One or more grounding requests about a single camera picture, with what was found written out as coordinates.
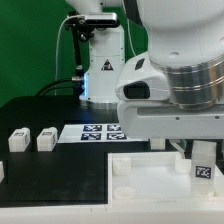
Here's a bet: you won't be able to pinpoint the white front rail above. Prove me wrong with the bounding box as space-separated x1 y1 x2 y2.
0 201 224 224

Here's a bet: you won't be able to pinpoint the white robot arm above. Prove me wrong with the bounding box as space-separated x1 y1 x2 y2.
65 0 224 157

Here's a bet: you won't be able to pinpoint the grey cable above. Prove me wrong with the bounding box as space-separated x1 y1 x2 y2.
54 13 84 96

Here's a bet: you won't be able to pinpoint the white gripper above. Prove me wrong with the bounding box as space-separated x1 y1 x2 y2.
117 101 224 159

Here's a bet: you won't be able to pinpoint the white sheet with markers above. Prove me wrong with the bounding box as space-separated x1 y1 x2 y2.
58 123 144 143

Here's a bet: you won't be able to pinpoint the white square table top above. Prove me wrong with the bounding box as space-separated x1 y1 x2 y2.
106 151 224 205

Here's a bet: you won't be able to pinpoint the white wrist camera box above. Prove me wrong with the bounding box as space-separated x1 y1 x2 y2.
115 53 170 101

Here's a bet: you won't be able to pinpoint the white block left edge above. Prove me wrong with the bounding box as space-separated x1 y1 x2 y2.
0 161 4 183

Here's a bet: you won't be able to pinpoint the black cables at base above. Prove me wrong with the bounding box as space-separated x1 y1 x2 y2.
35 77 84 97

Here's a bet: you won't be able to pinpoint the black camera on stand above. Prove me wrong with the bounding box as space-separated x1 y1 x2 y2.
65 11 120 72

